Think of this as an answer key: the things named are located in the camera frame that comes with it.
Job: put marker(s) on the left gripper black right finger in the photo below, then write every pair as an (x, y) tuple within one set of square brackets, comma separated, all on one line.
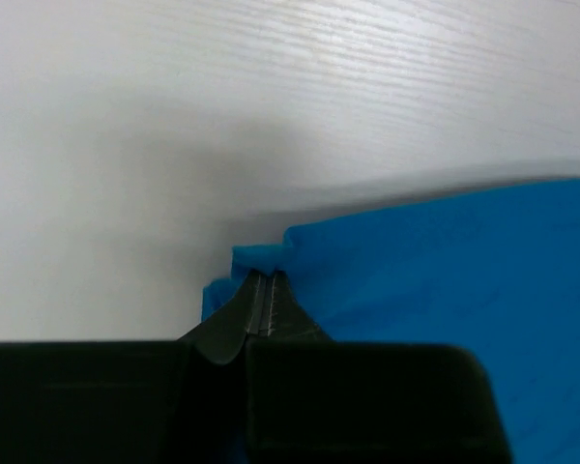
[(311, 399)]

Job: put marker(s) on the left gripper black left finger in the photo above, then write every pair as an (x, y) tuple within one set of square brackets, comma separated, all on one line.
[(127, 401)]

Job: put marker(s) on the blue t shirt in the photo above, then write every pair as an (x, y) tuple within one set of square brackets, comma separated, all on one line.
[(495, 271)]

